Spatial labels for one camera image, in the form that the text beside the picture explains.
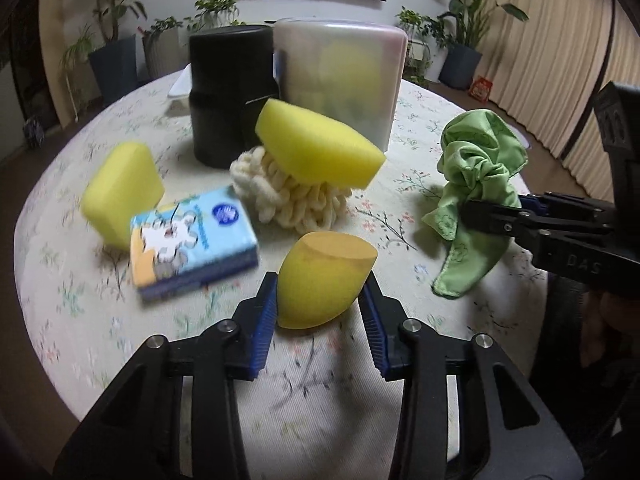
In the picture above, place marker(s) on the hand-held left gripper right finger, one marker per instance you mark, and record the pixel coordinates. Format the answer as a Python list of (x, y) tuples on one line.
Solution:
[(372, 320)]

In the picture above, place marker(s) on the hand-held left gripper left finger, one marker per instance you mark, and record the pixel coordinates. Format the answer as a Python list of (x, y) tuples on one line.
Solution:
[(265, 320)]

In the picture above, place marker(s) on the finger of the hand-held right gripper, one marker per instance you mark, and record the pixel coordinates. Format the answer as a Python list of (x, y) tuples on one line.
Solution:
[(500, 220), (532, 202)]

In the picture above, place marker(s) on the green cloth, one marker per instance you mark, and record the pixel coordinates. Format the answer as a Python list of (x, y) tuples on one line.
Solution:
[(475, 160)]

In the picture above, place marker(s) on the yellow teardrop makeup sponge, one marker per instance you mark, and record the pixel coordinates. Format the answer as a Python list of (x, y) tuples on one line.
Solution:
[(320, 280)]

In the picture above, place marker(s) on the light blue tissue pack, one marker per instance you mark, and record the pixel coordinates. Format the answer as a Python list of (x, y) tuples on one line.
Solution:
[(200, 245)]

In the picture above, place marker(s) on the long yellow sponge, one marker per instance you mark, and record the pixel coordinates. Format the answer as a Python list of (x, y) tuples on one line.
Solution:
[(320, 145)]

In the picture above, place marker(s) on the yellow block sponge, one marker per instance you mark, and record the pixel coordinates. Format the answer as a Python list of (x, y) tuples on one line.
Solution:
[(120, 185)]

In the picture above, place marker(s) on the white tray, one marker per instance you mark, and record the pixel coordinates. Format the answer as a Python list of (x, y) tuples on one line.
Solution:
[(181, 91)]

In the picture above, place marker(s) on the red bag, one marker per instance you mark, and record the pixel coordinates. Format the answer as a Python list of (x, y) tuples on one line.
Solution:
[(481, 87)]

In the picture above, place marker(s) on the beige curtain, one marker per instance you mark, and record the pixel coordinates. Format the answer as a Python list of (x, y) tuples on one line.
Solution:
[(560, 60)]

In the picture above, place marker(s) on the large-leaf potted plant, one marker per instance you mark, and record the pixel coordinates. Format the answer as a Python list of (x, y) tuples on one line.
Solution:
[(460, 67)]

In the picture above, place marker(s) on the vine plant in white pot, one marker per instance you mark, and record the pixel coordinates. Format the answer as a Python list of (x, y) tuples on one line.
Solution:
[(417, 25)]

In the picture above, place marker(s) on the translucent plastic container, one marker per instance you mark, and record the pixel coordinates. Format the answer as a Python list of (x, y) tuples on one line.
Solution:
[(340, 70)]

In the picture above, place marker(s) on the black cylinder container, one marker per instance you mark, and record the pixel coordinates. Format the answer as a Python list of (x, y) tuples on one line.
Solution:
[(225, 95)]

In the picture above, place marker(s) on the plant in white ribbed pot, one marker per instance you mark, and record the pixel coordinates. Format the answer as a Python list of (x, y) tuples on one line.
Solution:
[(162, 52)]

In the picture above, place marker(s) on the tall potted tree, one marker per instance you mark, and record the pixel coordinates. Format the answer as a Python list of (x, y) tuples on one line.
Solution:
[(112, 70)]

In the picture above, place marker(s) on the trailing vine plant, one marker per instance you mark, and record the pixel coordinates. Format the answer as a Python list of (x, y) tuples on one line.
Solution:
[(215, 7)]

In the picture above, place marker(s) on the grassy potted plant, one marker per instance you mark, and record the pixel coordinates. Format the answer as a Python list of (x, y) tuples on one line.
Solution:
[(75, 55)]

